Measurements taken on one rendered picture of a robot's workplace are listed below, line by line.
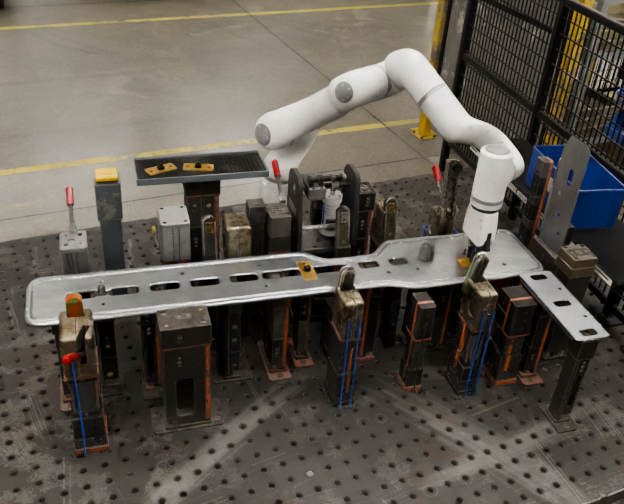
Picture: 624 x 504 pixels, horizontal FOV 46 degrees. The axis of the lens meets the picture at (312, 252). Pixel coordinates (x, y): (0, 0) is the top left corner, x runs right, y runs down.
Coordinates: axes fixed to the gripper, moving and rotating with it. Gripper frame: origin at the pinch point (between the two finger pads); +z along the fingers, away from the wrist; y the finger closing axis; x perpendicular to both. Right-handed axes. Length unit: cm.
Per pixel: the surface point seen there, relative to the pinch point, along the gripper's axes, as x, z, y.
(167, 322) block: -86, 0, 13
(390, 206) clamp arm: -18.2, -5.6, -19.6
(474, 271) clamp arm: -7.1, -3.6, 12.6
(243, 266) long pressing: -63, 3, -10
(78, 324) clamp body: -105, -3, 14
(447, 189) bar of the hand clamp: -1.4, -10.0, -19.0
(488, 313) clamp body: -5.0, 4.8, 19.9
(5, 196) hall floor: -149, 103, -243
